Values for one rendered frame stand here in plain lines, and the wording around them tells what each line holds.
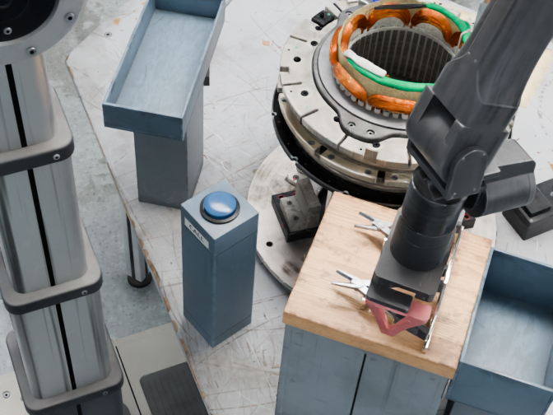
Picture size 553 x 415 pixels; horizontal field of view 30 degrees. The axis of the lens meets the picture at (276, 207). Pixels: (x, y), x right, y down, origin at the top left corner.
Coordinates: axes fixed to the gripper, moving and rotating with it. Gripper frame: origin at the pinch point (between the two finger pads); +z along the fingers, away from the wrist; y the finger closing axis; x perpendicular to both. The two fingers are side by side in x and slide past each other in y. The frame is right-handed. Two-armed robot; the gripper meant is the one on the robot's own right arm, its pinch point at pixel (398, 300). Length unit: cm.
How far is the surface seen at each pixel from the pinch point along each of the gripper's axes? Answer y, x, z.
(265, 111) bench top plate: 52, 31, 30
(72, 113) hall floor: 108, 98, 108
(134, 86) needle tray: 25, 43, 7
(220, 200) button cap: 9.2, 24.5, 5.0
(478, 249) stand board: 12.2, -7.0, 1.3
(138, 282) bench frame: 63, 58, 107
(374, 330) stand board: -3.1, 1.4, 2.5
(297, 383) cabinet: -3.3, 8.2, 18.0
